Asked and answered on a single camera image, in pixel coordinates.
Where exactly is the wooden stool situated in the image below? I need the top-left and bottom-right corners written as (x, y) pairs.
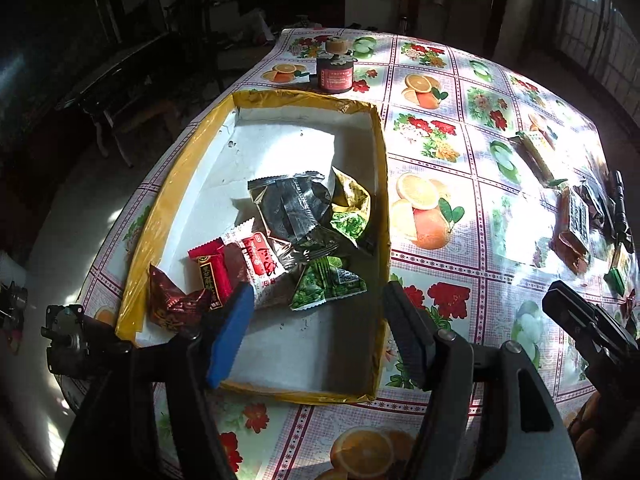
top-left (90, 95), bottom-right (181, 168)

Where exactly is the black silver snack packet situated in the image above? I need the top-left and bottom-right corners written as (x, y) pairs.
top-left (247, 170), bottom-right (338, 266)

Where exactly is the yellow green snack packet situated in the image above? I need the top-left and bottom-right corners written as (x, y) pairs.
top-left (327, 166), bottom-right (373, 251)

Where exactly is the white plastic bag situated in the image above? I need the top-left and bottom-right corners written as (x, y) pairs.
top-left (249, 10), bottom-right (280, 47)

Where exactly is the dark brown snack packet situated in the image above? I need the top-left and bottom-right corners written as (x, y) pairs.
top-left (575, 180), bottom-right (608, 226)

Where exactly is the dark red snack packet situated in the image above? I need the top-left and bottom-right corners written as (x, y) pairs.
top-left (147, 262), bottom-right (213, 328)

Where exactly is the dark wooden chair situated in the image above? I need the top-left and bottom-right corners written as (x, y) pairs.
top-left (165, 0), bottom-right (226, 101)

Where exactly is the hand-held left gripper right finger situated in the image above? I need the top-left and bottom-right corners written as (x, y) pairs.
top-left (382, 280), bottom-right (583, 480)

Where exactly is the white box with yellow tape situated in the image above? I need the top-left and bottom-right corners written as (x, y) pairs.
top-left (115, 89), bottom-right (393, 406)

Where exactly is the brown cake packet with label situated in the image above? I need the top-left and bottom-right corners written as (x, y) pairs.
top-left (550, 186), bottom-right (593, 276)

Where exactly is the black metal motor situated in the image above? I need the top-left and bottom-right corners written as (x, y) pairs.
top-left (40, 304), bottom-right (121, 376)

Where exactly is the dark long wooden table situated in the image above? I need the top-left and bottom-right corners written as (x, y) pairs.
top-left (55, 30), bottom-right (221, 111)

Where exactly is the floral fruit printed tablecloth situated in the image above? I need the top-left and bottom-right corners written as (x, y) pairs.
top-left (65, 27), bottom-right (640, 480)

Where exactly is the red packet with dark label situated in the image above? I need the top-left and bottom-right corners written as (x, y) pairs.
top-left (187, 239), bottom-right (236, 311)

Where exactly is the black flashlight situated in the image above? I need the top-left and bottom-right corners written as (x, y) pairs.
top-left (607, 170), bottom-right (636, 253)

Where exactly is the white and red snack packet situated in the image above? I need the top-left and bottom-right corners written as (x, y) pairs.
top-left (220, 217), bottom-right (291, 311)

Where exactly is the dark jar with cork lid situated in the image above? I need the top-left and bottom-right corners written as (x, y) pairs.
top-left (315, 37), bottom-right (357, 95)

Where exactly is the green leafy snack packet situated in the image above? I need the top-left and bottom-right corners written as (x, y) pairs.
top-left (290, 255), bottom-right (368, 312)

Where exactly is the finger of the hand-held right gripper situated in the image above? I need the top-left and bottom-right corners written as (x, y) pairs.
top-left (541, 280), bottom-right (640, 356)

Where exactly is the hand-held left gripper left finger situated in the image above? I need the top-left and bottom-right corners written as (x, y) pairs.
top-left (55, 282), bottom-right (256, 480)

